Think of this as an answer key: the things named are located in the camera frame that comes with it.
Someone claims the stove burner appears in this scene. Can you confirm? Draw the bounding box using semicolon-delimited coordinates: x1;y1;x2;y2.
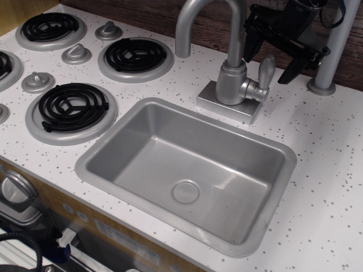
15;12;87;52
98;37;174;83
26;83;118;146
1;50;23;92

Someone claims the back left stove burner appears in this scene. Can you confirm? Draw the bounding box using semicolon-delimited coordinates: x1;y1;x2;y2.
15;12;87;52

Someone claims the silver stove knob lower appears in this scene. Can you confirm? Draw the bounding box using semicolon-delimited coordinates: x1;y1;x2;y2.
21;72;55;94

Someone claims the silver stove knob middle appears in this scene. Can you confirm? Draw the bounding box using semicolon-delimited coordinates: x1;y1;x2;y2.
61;44;92;65

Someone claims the silver oven dial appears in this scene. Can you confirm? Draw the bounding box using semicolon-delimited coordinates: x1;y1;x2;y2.
1;169;37;212

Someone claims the front right stove burner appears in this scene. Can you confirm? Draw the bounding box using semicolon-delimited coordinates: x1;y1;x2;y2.
26;83;118;146

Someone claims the silver stove knob edge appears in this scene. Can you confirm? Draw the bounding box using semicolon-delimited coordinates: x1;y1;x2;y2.
0;104;10;124

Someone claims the grey plastic sink basin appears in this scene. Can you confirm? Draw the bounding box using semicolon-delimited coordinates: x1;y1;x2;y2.
75;98;297;257

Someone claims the silver oven door handle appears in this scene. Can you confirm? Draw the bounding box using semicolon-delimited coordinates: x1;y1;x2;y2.
1;202;44;230

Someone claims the silver toy faucet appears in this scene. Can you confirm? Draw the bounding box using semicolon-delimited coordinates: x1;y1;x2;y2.
175;0;269;125

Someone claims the silver stove knob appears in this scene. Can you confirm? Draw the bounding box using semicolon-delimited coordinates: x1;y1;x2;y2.
61;44;92;65
95;21;123;41
21;72;55;94

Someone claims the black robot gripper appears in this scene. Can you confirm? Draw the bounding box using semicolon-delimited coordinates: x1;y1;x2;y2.
243;1;330;84

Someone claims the silver stove knob top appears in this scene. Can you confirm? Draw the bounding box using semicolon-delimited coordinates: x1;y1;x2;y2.
95;21;123;41

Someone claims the front left stove burner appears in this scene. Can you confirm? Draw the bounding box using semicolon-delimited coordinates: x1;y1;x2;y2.
1;50;23;92

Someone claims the black cable lower left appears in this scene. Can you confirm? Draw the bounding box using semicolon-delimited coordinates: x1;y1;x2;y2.
0;231;44;269

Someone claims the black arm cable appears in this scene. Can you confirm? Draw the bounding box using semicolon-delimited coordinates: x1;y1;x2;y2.
319;0;348;29

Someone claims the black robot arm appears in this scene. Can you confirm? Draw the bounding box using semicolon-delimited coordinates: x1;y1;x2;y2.
243;1;331;84

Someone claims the silver vertical support pole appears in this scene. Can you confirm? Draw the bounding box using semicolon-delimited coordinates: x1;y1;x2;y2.
307;0;361;96

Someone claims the silver faucet lever handle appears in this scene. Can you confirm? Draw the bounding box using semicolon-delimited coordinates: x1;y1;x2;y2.
258;54;276;90

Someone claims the back right stove burner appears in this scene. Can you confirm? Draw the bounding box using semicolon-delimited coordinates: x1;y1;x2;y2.
98;37;174;83

